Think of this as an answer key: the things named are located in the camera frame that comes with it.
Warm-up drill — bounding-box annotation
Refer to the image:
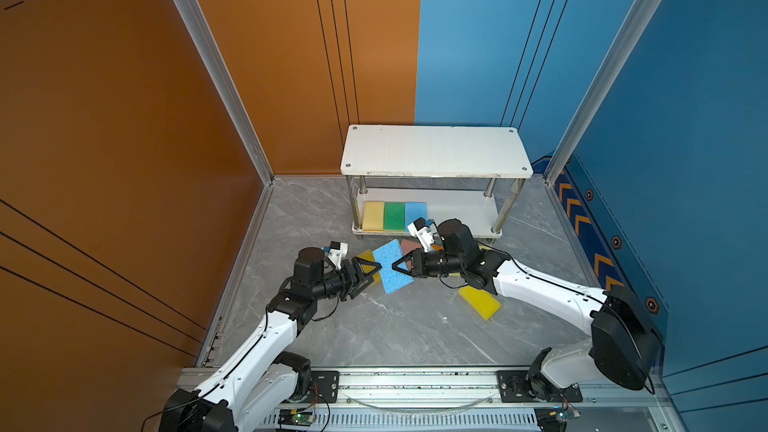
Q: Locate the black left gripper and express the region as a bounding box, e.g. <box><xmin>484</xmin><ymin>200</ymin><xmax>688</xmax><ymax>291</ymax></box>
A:
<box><xmin>311</xmin><ymin>258</ymin><xmax>380</xmax><ymax>304</ymax></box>

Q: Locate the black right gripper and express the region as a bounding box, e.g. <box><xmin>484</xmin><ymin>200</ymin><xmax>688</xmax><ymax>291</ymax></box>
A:
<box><xmin>390</xmin><ymin>249</ymin><xmax>464</xmax><ymax>279</ymax></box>

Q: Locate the blue sponge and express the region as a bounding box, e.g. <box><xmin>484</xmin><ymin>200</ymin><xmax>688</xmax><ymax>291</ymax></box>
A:
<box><xmin>373</xmin><ymin>239</ymin><xmax>414</xmax><ymax>294</ymax></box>
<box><xmin>404</xmin><ymin>202</ymin><xmax>429</xmax><ymax>230</ymax></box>

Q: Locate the green sponge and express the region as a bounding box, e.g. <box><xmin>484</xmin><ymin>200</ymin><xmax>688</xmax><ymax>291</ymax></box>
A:
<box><xmin>383</xmin><ymin>202</ymin><xmax>406</xmax><ymax>232</ymax></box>

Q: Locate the pale yellow sponge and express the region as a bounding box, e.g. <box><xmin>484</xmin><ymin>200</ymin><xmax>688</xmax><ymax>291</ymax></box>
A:
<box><xmin>361</xmin><ymin>201</ymin><xmax>385</xmax><ymax>232</ymax></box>

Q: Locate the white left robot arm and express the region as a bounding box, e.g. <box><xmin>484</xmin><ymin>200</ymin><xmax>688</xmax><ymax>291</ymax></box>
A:
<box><xmin>156</xmin><ymin>242</ymin><xmax>382</xmax><ymax>431</ymax></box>

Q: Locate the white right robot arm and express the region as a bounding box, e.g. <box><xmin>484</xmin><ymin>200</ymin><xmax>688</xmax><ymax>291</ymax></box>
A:
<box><xmin>390</xmin><ymin>219</ymin><xmax>663</xmax><ymax>401</ymax></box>

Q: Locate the white two-tier shelf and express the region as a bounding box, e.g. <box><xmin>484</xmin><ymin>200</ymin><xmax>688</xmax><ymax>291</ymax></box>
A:
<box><xmin>340</xmin><ymin>125</ymin><xmax>533</xmax><ymax>239</ymax></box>

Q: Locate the pink sponge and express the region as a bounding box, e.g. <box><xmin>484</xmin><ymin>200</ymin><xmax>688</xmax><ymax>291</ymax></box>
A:
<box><xmin>400</xmin><ymin>239</ymin><xmax>422</xmax><ymax>270</ymax></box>

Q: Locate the bright yellow sponge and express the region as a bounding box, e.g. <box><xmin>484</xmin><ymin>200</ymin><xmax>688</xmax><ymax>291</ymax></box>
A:
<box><xmin>458</xmin><ymin>286</ymin><xmax>502</xmax><ymax>321</ymax></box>

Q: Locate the green circuit board left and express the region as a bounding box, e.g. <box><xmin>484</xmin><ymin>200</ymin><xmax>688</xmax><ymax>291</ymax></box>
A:
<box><xmin>277</xmin><ymin>410</ymin><xmax>317</xmax><ymax>429</ymax></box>

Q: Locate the green circuit board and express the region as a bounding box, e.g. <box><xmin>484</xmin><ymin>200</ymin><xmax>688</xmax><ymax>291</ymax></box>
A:
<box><xmin>277</xmin><ymin>410</ymin><xmax>317</xmax><ymax>429</ymax></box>
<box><xmin>534</xmin><ymin>407</ymin><xmax>581</xmax><ymax>432</ymax></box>

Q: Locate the green circuit board right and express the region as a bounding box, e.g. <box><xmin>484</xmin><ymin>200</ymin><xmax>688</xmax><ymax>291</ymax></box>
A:
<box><xmin>534</xmin><ymin>407</ymin><xmax>581</xmax><ymax>432</ymax></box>

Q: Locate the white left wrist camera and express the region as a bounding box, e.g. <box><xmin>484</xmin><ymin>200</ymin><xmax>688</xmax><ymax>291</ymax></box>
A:
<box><xmin>322</xmin><ymin>241</ymin><xmax>348</xmax><ymax>271</ymax></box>

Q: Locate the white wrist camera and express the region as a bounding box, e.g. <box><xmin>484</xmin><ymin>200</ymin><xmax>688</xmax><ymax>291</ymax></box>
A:
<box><xmin>406</xmin><ymin>217</ymin><xmax>435</xmax><ymax>252</ymax></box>
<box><xmin>322</xmin><ymin>241</ymin><xmax>348</xmax><ymax>271</ymax></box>

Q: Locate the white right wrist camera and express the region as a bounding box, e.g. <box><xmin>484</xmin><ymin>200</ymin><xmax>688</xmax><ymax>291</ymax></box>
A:
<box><xmin>406</xmin><ymin>217</ymin><xmax>435</xmax><ymax>252</ymax></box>

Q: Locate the aluminium front rail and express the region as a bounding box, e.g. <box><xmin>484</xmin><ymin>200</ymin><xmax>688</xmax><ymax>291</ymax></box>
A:
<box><xmin>179</xmin><ymin>366</ymin><xmax>686</xmax><ymax>431</ymax></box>

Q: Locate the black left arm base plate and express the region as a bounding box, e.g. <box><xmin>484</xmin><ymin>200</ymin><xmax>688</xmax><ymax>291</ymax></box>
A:
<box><xmin>302</xmin><ymin>369</ymin><xmax>340</xmax><ymax>405</ymax></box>

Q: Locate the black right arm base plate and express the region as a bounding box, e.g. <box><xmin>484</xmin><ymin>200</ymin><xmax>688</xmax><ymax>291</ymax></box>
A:
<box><xmin>495</xmin><ymin>369</ymin><xmax>583</xmax><ymax>403</ymax></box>

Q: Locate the aluminium corner post left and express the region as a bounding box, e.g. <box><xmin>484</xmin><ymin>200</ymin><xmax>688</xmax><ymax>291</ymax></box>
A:
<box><xmin>173</xmin><ymin>0</ymin><xmax>274</xmax><ymax>187</ymax></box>

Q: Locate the aluminium corner post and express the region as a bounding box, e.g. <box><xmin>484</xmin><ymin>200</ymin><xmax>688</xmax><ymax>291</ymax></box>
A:
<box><xmin>173</xmin><ymin>0</ymin><xmax>274</xmax><ymax>187</ymax></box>
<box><xmin>543</xmin><ymin>0</ymin><xmax>662</xmax><ymax>186</ymax></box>

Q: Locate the aluminium corner post right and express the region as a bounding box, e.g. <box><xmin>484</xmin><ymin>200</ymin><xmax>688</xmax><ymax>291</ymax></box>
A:
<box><xmin>543</xmin><ymin>0</ymin><xmax>662</xmax><ymax>186</ymax></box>

